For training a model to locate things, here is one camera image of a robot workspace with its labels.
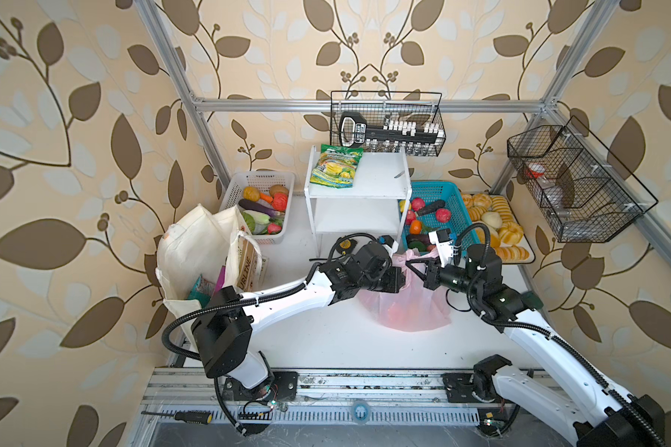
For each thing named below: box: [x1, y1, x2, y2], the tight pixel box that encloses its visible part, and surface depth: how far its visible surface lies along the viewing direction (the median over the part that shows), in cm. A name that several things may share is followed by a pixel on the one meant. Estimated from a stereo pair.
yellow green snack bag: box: [309, 143, 365, 189], surface depth 80 cm
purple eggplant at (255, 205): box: [238, 198, 283, 217], surface depth 114 cm
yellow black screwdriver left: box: [140, 410, 214, 425], surface depth 70 cm
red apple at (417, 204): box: [410, 197, 425, 212], surface depth 114 cm
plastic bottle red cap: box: [525, 162, 569, 221], surface depth 80 cm
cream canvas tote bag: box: [155, 203, 263, 318], surface depth 79 cm
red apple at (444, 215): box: [436, 207, 452, 224], surface depth 110 cm
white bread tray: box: [461, 192, 536, 265], surface depth 106 cm
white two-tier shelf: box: [303, 145, 412, 258], surface depth 84 cm
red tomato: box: [272, 191, 288, 212], surface depth 110 cm
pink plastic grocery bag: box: [357, 249, 452, 332], surface depth 77 cm
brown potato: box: [242, 186, 261, 203], surface depth 117 cm
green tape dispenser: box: [520, 290, 545, 311], surface depth 91 cm
